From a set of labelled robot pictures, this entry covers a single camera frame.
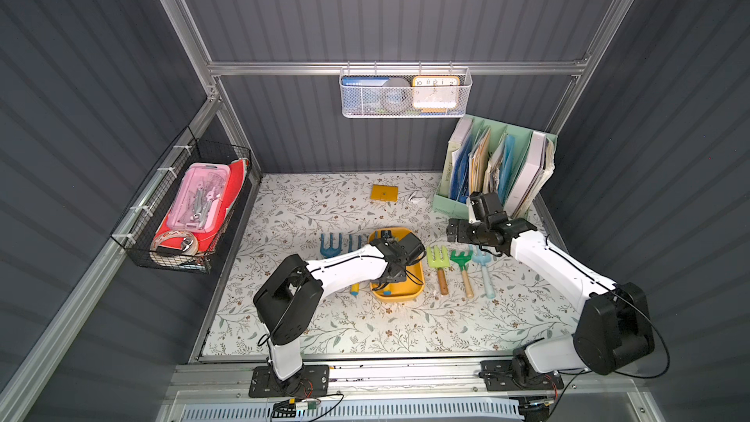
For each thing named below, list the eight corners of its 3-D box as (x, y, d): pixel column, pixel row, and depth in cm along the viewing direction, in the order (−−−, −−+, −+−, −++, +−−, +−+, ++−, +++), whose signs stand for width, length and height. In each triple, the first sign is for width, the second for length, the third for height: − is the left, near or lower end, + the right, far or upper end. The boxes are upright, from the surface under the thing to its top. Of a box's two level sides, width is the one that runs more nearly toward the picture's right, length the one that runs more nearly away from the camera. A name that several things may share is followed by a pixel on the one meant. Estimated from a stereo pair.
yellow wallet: (370, 201, 114) (370, 198, 113) (370, 188, 119) (370, 185, 117) (399, 201, 114) (399, 198, 113) (398, 188, 119) (398, 185, 117)
